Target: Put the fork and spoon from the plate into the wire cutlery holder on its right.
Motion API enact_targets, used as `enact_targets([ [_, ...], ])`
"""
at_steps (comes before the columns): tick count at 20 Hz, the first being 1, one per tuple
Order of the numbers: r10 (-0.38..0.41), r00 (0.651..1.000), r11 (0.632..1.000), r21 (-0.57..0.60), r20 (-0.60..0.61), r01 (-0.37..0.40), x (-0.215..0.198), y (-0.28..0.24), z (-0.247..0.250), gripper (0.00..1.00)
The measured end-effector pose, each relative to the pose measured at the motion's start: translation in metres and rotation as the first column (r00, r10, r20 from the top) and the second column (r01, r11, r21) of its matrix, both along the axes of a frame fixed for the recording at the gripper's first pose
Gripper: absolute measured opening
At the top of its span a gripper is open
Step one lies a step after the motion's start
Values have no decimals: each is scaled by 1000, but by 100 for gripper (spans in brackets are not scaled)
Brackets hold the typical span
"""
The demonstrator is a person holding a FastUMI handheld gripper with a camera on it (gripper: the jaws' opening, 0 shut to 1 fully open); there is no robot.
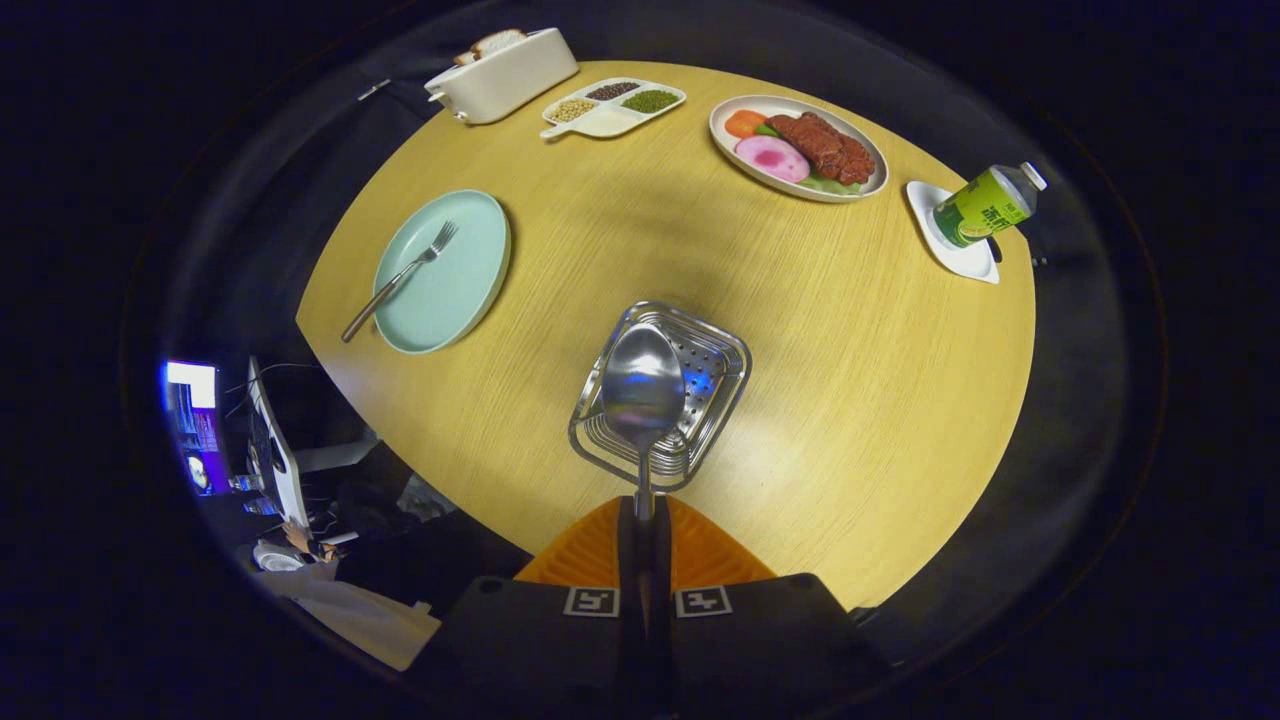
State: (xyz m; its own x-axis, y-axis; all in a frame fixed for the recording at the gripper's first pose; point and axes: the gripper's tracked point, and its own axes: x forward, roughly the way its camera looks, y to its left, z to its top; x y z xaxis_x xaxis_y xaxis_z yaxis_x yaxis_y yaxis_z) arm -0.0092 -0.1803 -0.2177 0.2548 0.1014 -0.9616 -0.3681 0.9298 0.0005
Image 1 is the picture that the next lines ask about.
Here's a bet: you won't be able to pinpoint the green label bottle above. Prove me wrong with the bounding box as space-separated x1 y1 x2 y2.
932 161 1048 250

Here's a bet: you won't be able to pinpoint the white divided dish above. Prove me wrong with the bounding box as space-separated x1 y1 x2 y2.
540 77 688 141

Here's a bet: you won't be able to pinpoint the white toaster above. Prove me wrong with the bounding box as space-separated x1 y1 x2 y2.
424 27 580 126

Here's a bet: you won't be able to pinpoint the white square coaster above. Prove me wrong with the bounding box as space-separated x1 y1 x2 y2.
906 180 1001 286

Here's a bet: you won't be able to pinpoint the white oval food plate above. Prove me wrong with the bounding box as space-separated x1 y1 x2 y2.
709 95 890 204

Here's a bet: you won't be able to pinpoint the metal fork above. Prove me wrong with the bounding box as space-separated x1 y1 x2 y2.
341 220 460 344

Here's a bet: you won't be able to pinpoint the pale green round plate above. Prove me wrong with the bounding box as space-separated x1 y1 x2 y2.
372 189 513 356

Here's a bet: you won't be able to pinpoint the white monitor back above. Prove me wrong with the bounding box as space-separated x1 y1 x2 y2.
247 356 311 531

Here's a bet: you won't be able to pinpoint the white cloth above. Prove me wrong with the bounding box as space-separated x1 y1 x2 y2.
285 565 442 672

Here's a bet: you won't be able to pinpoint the pink ham slice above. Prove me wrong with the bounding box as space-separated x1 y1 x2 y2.
735 135 811 184

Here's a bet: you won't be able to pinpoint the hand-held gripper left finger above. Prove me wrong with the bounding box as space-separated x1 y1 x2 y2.
405 495 649 717

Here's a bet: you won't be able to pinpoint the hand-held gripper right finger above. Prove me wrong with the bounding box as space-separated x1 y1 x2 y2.
645 495 891 717

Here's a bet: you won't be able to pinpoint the metal spoon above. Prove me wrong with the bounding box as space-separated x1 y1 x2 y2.
601 324 687 521

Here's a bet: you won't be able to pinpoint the brown meat pieces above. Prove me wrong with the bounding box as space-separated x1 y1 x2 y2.
766 111 877 187

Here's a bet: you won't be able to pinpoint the metal wire basket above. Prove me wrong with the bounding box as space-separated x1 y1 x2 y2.
568 300 753 493

